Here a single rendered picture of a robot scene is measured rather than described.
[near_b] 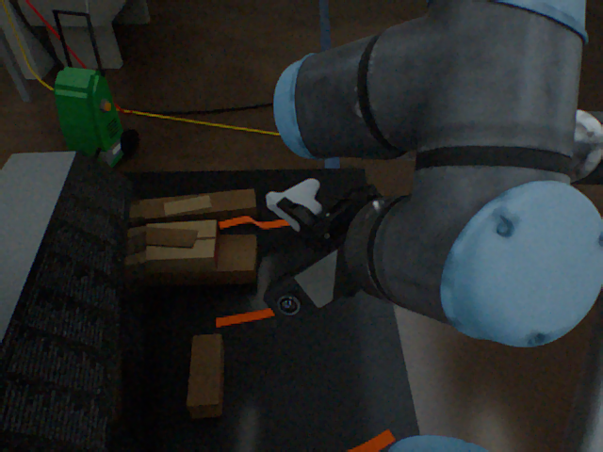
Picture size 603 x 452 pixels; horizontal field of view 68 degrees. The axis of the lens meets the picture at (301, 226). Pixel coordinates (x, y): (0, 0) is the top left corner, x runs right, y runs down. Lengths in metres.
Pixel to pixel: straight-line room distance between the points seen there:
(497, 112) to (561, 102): 0.04
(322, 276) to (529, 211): 0.23
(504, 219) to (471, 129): 0.06
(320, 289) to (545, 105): 0.25
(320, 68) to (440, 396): 1.79
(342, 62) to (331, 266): 0.18
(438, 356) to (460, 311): 1.87
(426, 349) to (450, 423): 0.32
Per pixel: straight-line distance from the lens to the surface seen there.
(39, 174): 1.82
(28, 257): 1.53
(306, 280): 0.43
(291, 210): 0.47
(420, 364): 2.09
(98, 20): 4.06
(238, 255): 2.23
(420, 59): 0.30
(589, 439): 0.64
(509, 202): 0.25
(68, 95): 2.97
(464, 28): 0.29
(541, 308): 0.27
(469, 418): 2.04
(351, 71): 0.34
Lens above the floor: 1.80
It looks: 46 degrees down
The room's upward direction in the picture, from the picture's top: straight up
